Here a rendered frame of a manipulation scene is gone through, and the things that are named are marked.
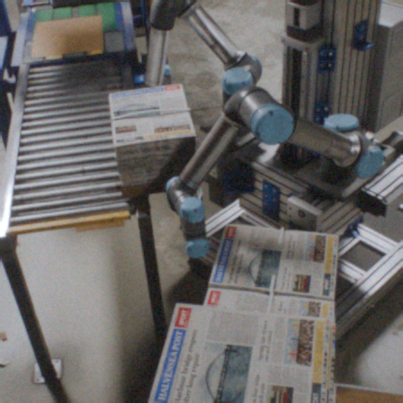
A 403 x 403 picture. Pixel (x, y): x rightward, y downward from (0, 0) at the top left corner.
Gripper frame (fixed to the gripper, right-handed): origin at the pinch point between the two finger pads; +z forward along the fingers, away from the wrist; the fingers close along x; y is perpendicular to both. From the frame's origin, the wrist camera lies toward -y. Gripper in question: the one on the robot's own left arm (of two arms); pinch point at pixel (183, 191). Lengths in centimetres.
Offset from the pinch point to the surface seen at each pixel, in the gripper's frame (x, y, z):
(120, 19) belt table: 14, 0, 165
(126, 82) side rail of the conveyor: 15, 0, 88
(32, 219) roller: 55, -1, -5
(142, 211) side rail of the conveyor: 15.8, 0.3, -9.4
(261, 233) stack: -21.4, 3.6, -32.4
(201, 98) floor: -36, -79, 203
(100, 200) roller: 30.4, -0.6, 1.5
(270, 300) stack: -17, 4, -61
